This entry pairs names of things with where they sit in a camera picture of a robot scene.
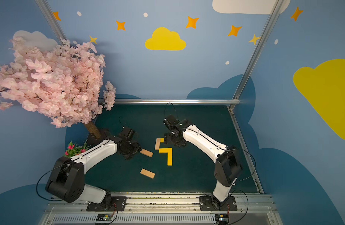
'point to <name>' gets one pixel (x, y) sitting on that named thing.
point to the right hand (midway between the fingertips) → (173, 141)
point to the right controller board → (222, 219)
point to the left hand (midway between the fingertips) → (139, 149)
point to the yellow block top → (162, 139)
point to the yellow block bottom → (169, 160)
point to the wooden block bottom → (147, 173)
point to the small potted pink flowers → (74, 149)
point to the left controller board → (104, 217)
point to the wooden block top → (157, 144)
